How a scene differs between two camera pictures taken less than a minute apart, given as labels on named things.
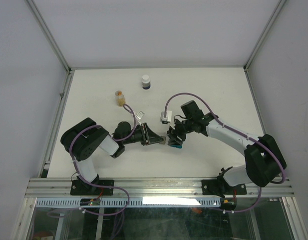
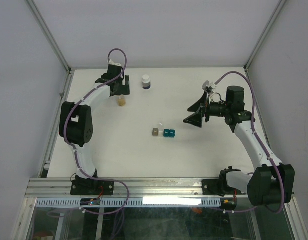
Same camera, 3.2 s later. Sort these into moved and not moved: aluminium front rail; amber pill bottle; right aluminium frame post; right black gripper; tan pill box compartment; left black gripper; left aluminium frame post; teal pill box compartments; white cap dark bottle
Moved: left black gripper; teal pill box compartments; tan pill box compartment; right black gripper
Not moved: aluminium front rail; white cap dark bottle; left aluminium frame post; amber pill bottle; right aluminium frame post
